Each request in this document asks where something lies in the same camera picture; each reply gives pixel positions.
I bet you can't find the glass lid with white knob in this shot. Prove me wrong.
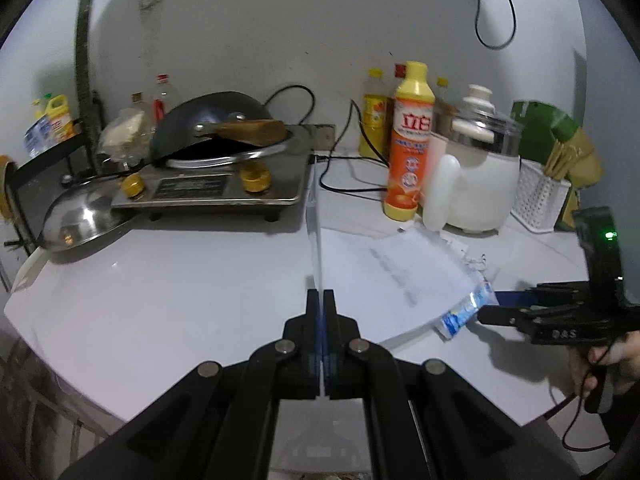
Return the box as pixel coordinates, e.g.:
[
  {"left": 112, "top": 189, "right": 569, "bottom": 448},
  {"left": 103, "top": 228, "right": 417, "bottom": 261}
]
[{"left": 452, "top": 85, "right": 523, "bottom": 156}]

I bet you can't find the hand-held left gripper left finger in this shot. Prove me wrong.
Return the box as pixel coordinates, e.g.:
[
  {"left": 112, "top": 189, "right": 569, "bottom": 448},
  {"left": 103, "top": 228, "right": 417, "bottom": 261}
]
[{"left": 60, "top": 288, "right": 321, "bottom": 480}]

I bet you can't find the black wall power cable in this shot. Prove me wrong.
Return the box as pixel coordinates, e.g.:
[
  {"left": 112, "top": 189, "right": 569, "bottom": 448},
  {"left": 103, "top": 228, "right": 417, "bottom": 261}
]
[{"left": 474, "top": 0, "right": 517, "bottom": 51}]

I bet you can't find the yellow cooking oil bottle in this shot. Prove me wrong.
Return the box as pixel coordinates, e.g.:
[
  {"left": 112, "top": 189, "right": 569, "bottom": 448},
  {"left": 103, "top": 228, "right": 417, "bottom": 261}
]
[{"left": 358, "top": 69, "right": 393, "bottom": 158}]

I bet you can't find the bundle of wooden chopsticks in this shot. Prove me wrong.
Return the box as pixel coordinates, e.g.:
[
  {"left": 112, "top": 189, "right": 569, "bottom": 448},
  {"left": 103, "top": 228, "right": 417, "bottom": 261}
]
[{"left": 544, "top": 141, "right": 581, "bottom": 180}]

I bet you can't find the yellow cloth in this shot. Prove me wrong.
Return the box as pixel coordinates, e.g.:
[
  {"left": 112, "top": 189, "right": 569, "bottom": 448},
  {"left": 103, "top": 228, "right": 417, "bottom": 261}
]
[{"left": 0, "top": 156, "right": 16, "bottom": 221}]

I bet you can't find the black shelf rack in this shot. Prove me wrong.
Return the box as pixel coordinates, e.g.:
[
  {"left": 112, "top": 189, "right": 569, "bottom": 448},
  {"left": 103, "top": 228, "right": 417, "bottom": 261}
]
[{"left": 2, "top": 120, "right": 103, "bottom": 251}]

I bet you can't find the clear bag of white food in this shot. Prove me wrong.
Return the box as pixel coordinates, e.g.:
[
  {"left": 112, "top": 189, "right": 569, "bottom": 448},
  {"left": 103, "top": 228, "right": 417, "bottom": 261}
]
[{"left": 97, "top": 110, "right": 153, "bottom": 161}]

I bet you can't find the green and brown paper bag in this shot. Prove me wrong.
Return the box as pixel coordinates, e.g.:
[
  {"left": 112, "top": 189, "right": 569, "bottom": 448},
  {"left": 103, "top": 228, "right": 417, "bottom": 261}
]
[{"left": 511, "top": 101, "right": 605, "bottom": 231}]

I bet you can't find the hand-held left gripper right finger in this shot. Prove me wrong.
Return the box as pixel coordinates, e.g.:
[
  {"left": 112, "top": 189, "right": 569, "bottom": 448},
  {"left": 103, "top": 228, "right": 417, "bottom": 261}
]
[{"left": 322, "top": 288, "right": 581, "bottom": 480}]

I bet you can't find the blue and white packet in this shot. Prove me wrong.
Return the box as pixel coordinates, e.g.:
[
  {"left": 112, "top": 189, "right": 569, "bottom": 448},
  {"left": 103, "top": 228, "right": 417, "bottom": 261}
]
[{"left": 25, "top": 117, "right": 53, "bottom": 158}]

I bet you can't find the yellow detergent jug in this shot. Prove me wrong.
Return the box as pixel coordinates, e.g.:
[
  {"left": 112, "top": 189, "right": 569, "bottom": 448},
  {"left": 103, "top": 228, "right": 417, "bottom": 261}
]
[{"left": 32, "top": 94, "right": 77, "bottom": 143}]

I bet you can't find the black wok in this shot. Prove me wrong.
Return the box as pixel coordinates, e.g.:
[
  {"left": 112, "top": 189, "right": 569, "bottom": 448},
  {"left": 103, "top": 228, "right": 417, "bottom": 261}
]
[{"left": 150, "top": 91, "right": 290, "bottom": 168}]

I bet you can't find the clear bottle with red label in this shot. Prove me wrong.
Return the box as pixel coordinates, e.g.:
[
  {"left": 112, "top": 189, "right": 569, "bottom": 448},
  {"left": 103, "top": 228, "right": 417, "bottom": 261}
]
[{"left": 152, "top": 74, "right": 173, "bottom": 121}]

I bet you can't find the white electric cooker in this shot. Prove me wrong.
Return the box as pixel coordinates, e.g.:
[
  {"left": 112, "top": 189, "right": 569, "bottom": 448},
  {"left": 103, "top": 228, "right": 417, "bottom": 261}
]
[{"left": 422, "top": 132, "right": 521, "bottom": 235}]

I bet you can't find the person's right hand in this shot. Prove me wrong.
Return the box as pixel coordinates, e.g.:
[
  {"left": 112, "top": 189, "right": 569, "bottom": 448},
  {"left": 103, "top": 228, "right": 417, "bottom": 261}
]
[{"left": 570, "top": 331, "right": 640, "bottom": 398}]

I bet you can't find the grey refrigerator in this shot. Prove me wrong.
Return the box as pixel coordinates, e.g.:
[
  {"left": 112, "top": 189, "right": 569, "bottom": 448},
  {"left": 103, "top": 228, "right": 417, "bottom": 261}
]
[{"left": 575, "top": 0, "right": 640, "bottom": 131}]

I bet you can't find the black cooktop cable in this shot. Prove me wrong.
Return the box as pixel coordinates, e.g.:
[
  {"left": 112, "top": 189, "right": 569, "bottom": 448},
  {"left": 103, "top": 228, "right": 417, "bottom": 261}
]
[{"left": 265, "top": 85, "right": 396, "bottom": 196}]

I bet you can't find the dark drain pipe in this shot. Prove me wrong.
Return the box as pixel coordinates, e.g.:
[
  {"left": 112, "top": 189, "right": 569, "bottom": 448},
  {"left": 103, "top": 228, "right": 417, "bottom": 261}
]
[{"left": 75, "top": 0, "right": 103, "bottom": 171}]

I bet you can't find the clear blue-printed plastic bag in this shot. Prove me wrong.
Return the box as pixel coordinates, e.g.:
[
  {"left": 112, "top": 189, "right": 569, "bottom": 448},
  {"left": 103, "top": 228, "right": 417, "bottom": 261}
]
[{"left": 306, "top": 180, "right": 493, "bottom": 346}]

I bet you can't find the portable gas stove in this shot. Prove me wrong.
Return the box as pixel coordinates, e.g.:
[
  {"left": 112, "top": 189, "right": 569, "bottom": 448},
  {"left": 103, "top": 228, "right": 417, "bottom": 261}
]
[{"left": 111, "top": 152, "right": 313, "bottom": 222}]

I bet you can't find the orange dish soap bottle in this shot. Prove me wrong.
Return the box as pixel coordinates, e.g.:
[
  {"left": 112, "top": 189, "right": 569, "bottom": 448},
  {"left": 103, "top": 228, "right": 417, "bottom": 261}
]
[{"left": 384, "top": 61, "right": 435, "bottom": 222}]

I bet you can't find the bottle with yellow cap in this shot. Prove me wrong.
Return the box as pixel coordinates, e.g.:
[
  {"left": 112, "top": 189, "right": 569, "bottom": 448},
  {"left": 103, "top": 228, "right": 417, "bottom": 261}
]
[{"left": 434, "top": 77, "right": 453, "bottom": 131}]

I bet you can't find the steel wok lid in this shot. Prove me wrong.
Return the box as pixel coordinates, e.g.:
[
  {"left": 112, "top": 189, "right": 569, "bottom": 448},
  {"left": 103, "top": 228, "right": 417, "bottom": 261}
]
[{"left": 39, "top": 182, "right": 136, "bottom": 252}]

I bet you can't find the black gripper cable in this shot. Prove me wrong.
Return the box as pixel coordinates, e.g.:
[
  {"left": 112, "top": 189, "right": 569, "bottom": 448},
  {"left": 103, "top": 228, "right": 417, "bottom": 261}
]
[{"left": 545, "top": 350, "right": 621, "bottom": 453}]

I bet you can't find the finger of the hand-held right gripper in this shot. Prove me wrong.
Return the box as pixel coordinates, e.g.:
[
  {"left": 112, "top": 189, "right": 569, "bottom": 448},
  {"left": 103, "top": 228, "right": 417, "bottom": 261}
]
[
  {"left": 477, "top": 305, "right": 538, "bottom": 329},
  {"left": 495, "top": 282, "right": 591, "bottom": 306}
]

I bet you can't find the white plastic basket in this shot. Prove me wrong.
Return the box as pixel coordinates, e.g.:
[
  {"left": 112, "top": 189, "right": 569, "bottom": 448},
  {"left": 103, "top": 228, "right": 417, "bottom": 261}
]
[{"left": 510, "top": 160, "right": 572, "bottom": 233}]

